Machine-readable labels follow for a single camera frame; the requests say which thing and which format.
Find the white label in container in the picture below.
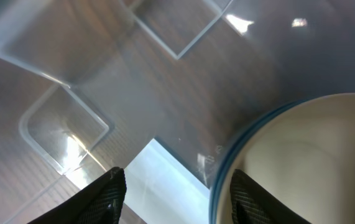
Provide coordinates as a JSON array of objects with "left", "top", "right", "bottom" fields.
[{"left": 65, "top": 138, "right": 211, "bottom": 224}]

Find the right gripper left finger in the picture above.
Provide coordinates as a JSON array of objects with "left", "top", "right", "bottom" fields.
[{"left": 30, "top": 167, "right": 127, "bottom": 224}]

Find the beige large bowl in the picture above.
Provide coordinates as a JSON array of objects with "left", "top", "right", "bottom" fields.
[{"left": 216, "top": 93, "right": 355, "bottom": 223}]

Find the clear plastic storage container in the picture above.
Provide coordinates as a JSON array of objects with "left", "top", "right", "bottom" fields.
[{"left": 0, "top": 0, "right": 355, "bottom": 223}]

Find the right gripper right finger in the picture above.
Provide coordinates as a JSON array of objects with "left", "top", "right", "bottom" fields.
[{"left": 230, "top": 169, "right": 309, "bottom": 224}]

